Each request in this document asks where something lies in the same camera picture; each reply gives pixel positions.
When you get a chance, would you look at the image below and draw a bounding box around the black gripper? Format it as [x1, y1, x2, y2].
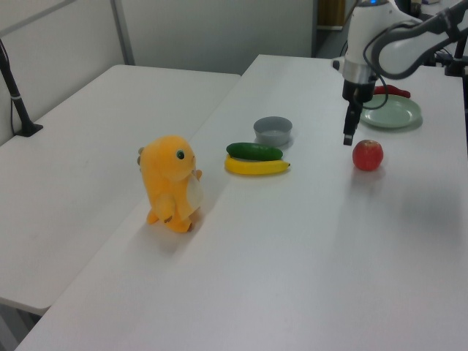
[341, 78, 376, 147]

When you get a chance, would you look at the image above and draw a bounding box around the red apple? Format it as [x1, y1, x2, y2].
[352, 139, 384, 172]

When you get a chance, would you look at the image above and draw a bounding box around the pale green plate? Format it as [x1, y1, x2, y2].
[358, 94, 423, 129]

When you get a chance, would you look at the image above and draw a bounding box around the red chili pepper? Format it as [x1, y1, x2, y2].
[374, 84, 412, 99]

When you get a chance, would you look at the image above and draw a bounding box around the grey round bowl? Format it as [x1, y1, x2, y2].
[252, 116, 294, 146]

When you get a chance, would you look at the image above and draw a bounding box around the green cucumber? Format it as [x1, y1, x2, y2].
[225, 141, 284, 162]

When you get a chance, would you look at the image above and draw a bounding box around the yellow banana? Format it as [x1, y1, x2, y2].
[224, 154, 292, 176]

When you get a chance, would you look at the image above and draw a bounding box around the orange plush toy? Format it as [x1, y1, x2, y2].
[137, 135, 204, 234]

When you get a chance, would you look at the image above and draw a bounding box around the black pole with base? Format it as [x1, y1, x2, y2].
[0, 37, 44, 137]

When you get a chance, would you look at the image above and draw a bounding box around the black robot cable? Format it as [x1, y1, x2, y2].
[363, 20, 421, 110]

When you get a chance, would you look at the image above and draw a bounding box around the black camera stand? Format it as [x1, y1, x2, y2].
[443, 31, 468, 77]

